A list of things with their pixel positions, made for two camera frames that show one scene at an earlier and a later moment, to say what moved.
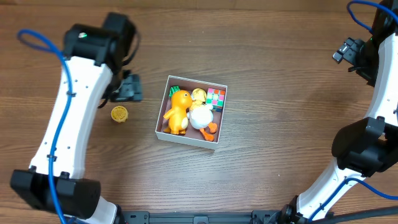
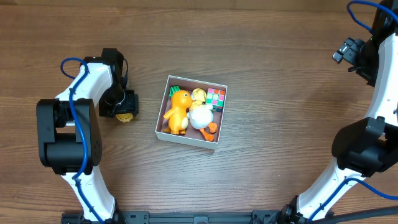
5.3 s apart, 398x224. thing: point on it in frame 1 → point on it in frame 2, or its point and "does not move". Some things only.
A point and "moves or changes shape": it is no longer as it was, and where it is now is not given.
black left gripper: (128, 90) → (121, 109)
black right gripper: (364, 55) does not move
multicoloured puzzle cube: (216, 98) does not move
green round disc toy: (173, 89) does not move
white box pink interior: (192, 136) does not move
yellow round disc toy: (119, 114) moves or changes shape
